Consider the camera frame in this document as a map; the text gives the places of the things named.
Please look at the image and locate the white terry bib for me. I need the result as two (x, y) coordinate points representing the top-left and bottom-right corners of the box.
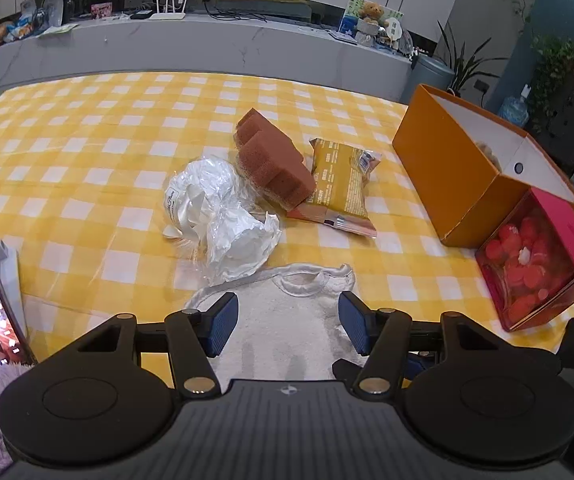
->
(185, 263), (365, 388)

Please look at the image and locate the teddy bear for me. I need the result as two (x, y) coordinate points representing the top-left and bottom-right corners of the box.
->
(355, 1), (384, 47)

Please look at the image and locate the dark cabinet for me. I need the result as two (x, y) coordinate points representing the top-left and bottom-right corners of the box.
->
(536, 74), (574, 177)

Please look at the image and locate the pink box of red items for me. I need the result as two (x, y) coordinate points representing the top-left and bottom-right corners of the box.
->
(476, 188), (574, 332)

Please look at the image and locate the green picture card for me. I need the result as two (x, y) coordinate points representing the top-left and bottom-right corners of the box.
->
(338, 0), (404, 46)

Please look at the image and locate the blue water jug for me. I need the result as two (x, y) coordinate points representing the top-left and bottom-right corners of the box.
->
(497, 84), (531, 128)

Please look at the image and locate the white wifi router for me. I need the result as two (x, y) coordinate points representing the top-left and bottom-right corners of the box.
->
(149, 0), (188, 21)

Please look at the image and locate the brown cat-shaped sponge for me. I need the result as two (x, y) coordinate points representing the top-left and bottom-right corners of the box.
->
(234, 108), (316, 212)

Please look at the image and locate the yellow snack packet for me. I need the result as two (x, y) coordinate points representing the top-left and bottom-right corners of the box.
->
(287, 138), (382, 238)

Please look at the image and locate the snake plant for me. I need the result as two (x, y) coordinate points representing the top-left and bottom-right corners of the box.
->
(438, 22), (508, 98)

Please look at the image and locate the leafy green pothos plant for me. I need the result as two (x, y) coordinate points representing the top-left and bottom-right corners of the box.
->
(528, 36), (574, 133)

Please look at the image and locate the orange cardboard box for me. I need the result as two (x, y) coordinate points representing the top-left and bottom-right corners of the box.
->
(392, 84), (574, 248)

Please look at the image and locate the grey trash can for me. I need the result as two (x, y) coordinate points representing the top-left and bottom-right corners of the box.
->
(400, 54), (455, 104)

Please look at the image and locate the white TV console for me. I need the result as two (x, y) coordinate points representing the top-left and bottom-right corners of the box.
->
(0, 15), (410, 101)

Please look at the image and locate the white bubble wrap bundle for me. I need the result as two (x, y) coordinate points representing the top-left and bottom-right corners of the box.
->
(163, 156), (281, 285)

